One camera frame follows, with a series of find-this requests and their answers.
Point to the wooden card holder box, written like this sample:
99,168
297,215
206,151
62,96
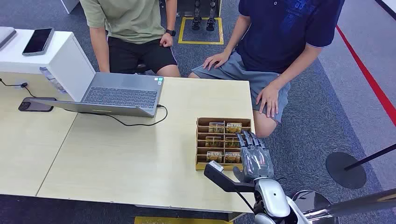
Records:
201,145

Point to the person's right hand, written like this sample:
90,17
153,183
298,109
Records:
218,59

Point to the hotel key card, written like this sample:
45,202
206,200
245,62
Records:
231,142
234,128
216,127
213,141
214,157
232,157

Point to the white furniture corner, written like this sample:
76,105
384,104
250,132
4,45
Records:
69,4

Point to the wrist camera with black bracket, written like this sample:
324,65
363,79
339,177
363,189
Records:
221,179

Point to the person's left forearm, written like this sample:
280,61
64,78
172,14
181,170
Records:
171,14
295,69

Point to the person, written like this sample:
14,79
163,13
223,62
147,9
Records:
130,18
278,37

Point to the smartphone with grey case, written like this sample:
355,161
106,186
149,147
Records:
38,41

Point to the person's left hand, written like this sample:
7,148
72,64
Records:
268,97
166,40

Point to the black smartphone with camera bump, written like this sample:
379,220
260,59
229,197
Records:
35,105

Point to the chrome stanchion pole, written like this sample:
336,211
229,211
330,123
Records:
362,204

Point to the black round stanchion base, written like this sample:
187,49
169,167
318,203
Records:
345,171

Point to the grey open laptop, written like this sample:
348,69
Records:
123,95

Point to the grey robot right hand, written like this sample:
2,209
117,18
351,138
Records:
255,162

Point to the grey closed laptop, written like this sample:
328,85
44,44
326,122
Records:
4,34

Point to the black humanoid robot leg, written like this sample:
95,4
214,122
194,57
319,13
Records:
211,18
196,18

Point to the black stanchion pole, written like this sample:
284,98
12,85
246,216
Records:
371,157

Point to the person's right forearm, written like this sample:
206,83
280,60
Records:
99,49
236,38

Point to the chrome round stanchion base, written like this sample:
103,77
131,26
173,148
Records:
311,202

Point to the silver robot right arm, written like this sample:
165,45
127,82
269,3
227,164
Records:
273,198

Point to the white cabinet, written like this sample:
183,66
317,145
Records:
68,68

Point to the black wristwatch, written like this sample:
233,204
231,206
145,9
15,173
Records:
170,32

